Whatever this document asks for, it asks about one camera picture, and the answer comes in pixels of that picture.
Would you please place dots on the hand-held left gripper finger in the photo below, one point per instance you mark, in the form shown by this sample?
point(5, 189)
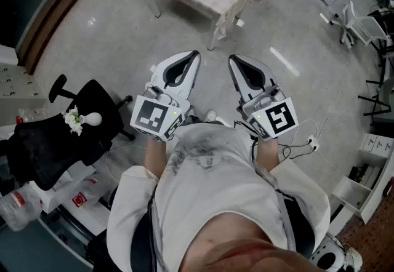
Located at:
point(160, 70)
point(192, 80)

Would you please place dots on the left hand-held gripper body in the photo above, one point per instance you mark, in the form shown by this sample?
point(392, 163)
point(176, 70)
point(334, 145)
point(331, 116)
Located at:
point(151, 117)

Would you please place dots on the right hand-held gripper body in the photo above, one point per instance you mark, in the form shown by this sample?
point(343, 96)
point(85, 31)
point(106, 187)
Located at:
point(277, 117)

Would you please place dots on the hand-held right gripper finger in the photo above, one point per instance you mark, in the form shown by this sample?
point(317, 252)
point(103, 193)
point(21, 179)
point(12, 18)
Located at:
point(268, 75)
point(237, 83)

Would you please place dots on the person's right forearm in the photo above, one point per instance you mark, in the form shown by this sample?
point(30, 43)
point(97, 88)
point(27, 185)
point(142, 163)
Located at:
point(267, 154)

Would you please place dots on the person's left forearm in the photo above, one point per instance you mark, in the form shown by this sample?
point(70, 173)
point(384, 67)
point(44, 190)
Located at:
point(155, 157)

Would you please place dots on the white shoe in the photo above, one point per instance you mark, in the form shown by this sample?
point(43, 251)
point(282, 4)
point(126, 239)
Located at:
point(191, 111)
point(211, 115)

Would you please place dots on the white power strip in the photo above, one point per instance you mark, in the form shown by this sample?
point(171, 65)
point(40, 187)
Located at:
point(313, 141)

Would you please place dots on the person's dark trousers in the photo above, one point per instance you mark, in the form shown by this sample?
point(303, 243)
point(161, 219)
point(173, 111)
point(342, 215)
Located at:
point(212, 122)

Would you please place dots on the white vase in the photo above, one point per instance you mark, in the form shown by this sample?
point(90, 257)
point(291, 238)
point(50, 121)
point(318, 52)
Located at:
point(92, 119)

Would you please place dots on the black office chair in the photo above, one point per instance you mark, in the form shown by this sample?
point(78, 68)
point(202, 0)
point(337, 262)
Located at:
point(92, 101)

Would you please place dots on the white table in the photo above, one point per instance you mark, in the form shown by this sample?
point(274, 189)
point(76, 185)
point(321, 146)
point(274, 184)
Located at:
point(154, 3)

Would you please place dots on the white flower bunch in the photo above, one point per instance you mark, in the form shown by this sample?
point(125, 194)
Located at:
point(73, 121)

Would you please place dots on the person's white t-shirt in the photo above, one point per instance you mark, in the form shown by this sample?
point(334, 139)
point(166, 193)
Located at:
point(215, 178)

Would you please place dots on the white drawer cabinet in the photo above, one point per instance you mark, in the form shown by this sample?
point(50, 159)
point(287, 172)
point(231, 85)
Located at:
point(375, 144)

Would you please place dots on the white plastic bag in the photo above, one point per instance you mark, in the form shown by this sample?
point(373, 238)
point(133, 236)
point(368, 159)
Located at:
point(77, 190)

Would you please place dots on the white shelf unit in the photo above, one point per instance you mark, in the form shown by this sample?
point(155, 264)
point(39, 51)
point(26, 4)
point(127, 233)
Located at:
point(351, 194)

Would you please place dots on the white office chair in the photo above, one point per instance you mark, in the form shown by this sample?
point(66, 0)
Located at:
point(366, 27)

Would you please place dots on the brown wooden step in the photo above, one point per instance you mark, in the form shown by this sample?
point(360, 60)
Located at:
point(52, 18)

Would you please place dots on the pile of small plastic bottles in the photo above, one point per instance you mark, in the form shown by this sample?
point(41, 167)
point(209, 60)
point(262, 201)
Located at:
point(30, 115)

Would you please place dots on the grey locker cabinet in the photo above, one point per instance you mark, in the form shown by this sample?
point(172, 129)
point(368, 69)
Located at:
point(18, 92)

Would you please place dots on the person's neck and chin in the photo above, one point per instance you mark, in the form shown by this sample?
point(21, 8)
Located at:
point(246, 249)

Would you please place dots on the white round device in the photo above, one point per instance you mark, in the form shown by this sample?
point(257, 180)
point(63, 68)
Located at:
point(338, 252)

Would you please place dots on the large clear water bottle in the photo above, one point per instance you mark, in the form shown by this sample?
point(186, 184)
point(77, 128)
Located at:
point(18, 209)

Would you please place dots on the glass desk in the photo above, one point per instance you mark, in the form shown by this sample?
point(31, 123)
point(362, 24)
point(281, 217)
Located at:
point(30, 249)

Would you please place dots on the black frame folding chair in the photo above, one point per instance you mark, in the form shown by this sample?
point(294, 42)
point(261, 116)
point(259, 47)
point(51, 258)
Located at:
point(388, 92)

